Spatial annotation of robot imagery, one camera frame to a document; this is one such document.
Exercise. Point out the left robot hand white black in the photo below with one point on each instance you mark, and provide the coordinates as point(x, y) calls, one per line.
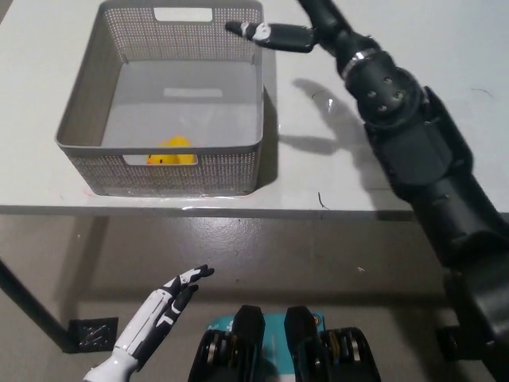
point(159, 314)

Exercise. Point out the right robot hand black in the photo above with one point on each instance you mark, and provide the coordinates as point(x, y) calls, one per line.
point(334, 28)

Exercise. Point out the black table leg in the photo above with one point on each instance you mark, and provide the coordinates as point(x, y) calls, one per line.
point(36, 306)

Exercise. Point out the black floor tape patch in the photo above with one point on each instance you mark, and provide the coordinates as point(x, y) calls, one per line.
point(93, 334)
point(447, 342)

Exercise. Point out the grey perforated plastic basket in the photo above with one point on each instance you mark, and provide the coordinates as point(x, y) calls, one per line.
point(175, 107)

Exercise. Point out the yellow rubber duck toy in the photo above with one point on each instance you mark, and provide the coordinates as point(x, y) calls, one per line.
point(175, 144)

